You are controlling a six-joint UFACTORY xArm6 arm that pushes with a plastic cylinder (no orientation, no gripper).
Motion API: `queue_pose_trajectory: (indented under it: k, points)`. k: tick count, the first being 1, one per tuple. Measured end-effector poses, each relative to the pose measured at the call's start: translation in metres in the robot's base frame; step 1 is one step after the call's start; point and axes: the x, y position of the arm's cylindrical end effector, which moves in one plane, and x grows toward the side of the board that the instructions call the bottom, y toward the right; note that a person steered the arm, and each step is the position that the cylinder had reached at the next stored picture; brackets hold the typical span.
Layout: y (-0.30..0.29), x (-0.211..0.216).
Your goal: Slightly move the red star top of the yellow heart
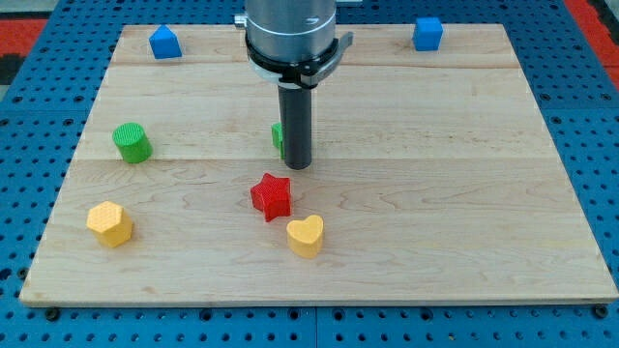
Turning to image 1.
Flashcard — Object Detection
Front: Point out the yellow hexagon block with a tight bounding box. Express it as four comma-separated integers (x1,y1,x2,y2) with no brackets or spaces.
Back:
86,201,133,247

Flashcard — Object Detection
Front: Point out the wooden board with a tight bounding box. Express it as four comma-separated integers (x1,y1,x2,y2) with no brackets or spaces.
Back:
20,24,618,307

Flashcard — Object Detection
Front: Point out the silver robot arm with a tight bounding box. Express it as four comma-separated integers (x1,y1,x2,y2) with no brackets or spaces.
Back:
245,0,354,89

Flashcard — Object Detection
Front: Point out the green cylinder block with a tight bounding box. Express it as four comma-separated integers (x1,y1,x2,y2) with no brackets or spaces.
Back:
112,123,153,163

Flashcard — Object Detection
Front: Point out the yellow heart block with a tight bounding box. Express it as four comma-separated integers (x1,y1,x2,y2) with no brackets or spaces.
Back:
286,215,324,259

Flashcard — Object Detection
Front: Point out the blue pentagon block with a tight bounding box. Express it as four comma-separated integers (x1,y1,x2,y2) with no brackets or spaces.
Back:
149,25,183,60

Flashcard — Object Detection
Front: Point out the green block behind rod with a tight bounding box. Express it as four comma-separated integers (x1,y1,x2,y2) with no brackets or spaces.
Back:
271,123,285,160

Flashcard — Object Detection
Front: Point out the red star block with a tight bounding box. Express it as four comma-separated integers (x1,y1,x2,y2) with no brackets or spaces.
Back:
251,173,292,222

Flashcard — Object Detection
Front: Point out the blue cube block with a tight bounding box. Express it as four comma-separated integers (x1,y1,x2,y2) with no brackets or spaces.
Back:
412,16,443,51

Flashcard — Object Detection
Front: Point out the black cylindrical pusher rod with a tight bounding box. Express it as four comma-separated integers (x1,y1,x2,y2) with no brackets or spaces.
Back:
278,87,312,170

